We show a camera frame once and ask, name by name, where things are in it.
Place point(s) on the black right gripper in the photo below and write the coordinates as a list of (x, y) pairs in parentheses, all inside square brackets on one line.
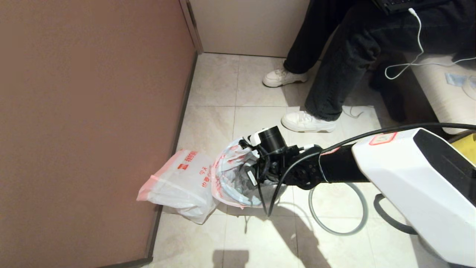
[(271, 167)]

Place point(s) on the white sneaker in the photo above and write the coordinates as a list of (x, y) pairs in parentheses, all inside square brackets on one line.
[(308, 122), (282, 78)]

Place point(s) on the light blue packet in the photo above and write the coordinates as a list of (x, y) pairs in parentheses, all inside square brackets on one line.
[(455, 79)]

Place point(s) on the fresh white plastic bag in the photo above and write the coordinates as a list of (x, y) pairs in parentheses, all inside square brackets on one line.
[(178, 186)]

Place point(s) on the brown textured partition panel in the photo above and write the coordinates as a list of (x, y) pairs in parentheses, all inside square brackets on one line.
[(74, 130)]

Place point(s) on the white left sneaker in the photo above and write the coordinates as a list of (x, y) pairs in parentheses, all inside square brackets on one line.
[(308, 122)]

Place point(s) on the person's right black trouser leg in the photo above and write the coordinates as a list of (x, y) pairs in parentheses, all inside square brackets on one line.
[(308, 37)]

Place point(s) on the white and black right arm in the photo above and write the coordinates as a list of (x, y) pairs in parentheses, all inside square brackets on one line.
[(409, 178)]

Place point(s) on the person's black trouser leg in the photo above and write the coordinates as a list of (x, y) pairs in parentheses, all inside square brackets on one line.
[(334, 74), (308, 37)]

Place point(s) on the used translucent trash bag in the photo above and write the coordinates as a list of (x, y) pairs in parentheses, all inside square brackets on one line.
[(230, 175)]

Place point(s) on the person's left black trouser leg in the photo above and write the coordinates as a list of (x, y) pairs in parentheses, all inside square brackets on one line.
[(334, 74)]

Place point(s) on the white right sneaker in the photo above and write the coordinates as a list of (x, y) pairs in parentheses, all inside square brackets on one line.
[(282, 78)]

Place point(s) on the yellow fabric bag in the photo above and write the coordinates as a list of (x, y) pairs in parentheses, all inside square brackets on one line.
[(468, 149)]

